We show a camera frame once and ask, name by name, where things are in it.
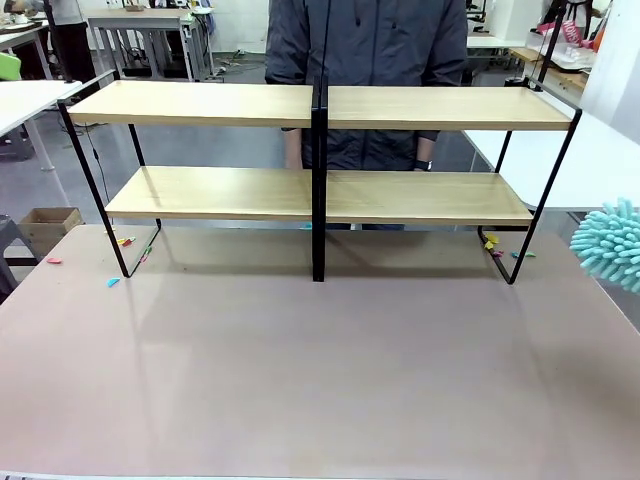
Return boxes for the person's left forearm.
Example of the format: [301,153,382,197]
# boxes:
[416,130,442,172]

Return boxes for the grey metal workbench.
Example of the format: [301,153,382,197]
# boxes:
[87,9,201,82]

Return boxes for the green chair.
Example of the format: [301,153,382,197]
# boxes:
[0,52,22,81]

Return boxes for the pink bag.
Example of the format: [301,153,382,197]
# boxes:
[562,18,585,47]

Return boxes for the white background table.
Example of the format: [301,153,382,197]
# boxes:
[467,34,519,71]
[0,24,51,81]

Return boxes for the wooden background table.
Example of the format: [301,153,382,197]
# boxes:
[509,47,591,91]

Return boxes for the person's right forearm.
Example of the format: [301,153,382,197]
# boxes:
[283,129,304,171]

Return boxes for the person in dark jacket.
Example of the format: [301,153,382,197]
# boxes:
[264,0,469,231]

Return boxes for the brown cardboard box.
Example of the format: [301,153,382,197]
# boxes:
[17,207,84,259]

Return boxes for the background person grey top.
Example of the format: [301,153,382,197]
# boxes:
[49,0,96,84]

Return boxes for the black camera stand pole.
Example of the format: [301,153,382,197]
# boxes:
[524,0,569,94]
[43,0,84,85]

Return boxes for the wooden shelf unit black frame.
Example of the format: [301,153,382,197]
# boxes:
[57,74,321,282]
[319,74,581,285]

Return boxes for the black stool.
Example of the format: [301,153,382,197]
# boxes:
[0,214,39,304]

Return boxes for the white side table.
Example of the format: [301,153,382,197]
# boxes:
[0,79,84,174]
[462,110,640,211]

